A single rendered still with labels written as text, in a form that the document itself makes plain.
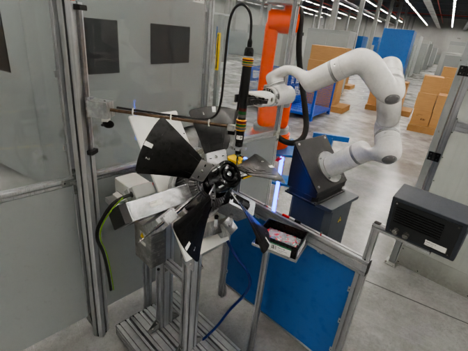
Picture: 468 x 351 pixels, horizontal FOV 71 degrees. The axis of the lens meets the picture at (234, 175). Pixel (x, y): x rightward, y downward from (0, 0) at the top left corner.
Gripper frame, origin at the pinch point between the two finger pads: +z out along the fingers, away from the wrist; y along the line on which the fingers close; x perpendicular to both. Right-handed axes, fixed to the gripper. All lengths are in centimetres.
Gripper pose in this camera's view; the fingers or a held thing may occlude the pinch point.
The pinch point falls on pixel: (243, 99)
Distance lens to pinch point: 134.9
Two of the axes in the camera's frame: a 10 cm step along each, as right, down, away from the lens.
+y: -7.2, -3.5, 6.1
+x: 1.0, -9.1, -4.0
